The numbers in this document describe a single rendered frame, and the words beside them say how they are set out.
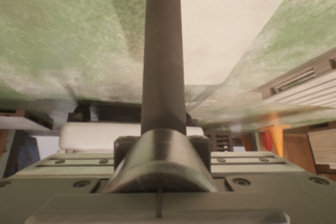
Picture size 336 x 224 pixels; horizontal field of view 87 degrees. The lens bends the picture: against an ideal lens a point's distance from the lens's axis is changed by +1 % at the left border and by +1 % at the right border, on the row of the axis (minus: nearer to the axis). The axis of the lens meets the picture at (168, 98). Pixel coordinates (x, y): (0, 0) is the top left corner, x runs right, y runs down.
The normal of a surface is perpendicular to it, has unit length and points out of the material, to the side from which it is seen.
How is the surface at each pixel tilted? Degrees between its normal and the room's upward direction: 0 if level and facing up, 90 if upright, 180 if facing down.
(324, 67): 90
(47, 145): 90
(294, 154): 90
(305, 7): 0
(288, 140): 90
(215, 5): 0
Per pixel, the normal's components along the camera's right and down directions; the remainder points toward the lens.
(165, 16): 0.13, -0.33
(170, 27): 0.35, -0.31
